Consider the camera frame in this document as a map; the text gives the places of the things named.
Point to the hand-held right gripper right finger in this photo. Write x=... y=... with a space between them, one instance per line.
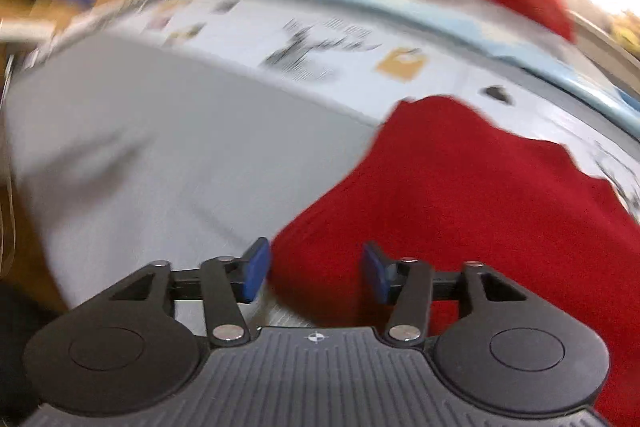
x=374 y=269

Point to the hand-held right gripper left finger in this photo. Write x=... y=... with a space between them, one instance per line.
x=257 y=268

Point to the red knit sweater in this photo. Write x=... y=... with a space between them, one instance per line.
x=450 y=197

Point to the printed grey bed sheet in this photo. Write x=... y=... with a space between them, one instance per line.
x=175 y=132

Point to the pile of plush toys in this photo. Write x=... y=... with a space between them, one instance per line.
x=625 y=29

